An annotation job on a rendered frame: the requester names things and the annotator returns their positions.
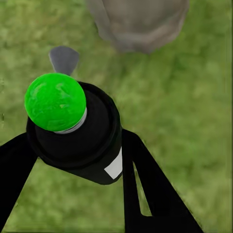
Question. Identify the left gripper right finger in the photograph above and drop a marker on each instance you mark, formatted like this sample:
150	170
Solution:
169	213

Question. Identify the pesticide atomizer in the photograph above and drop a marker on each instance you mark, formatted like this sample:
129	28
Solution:
74	126

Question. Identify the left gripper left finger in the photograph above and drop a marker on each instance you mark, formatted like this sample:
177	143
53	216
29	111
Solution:
17	159

